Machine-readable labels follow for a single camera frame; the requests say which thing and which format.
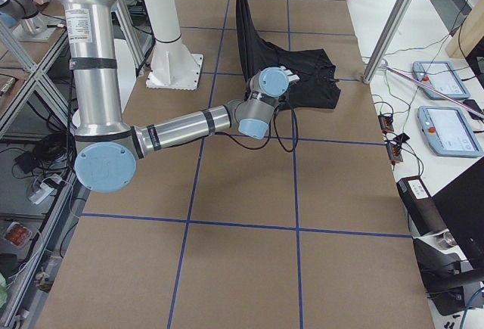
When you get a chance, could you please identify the black box device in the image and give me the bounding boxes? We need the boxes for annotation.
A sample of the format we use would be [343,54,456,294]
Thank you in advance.
[396,175,447,235]

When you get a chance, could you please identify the blue teach pendant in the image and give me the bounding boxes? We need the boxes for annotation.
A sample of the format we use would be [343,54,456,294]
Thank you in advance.
[417,106,483,158]
[412,61,470,101]

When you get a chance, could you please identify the aluminium frame post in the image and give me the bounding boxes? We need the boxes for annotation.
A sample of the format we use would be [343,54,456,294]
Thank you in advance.
[362,0,412,84]

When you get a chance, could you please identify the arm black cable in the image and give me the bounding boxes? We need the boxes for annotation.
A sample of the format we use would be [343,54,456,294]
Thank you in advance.
[215,98,300,153]

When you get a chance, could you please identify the red food package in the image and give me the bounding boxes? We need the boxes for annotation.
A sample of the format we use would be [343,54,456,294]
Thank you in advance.
[1,222,34,249]

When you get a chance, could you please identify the reacher grabber stick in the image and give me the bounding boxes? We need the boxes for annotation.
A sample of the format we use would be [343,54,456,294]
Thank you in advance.
[380,61,483,119]

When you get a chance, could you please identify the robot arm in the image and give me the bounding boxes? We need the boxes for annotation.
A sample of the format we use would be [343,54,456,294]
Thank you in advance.
[59,0,293,193]

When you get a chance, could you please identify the far blue teach pendant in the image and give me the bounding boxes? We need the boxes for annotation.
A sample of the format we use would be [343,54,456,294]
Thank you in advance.
[412,61,470,101]

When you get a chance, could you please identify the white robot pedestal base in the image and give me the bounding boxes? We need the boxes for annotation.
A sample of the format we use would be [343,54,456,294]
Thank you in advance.
[144,0,203,91]

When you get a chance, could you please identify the near blue teach pendant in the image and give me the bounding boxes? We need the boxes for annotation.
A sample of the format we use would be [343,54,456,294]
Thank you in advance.
[417,106,483,158]

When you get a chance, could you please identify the small circuit board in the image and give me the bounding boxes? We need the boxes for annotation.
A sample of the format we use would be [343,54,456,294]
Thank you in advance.
[378,114,394,133]

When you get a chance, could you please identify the black graphic t-shirt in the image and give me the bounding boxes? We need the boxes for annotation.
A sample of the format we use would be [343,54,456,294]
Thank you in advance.
[236,0,340,110]

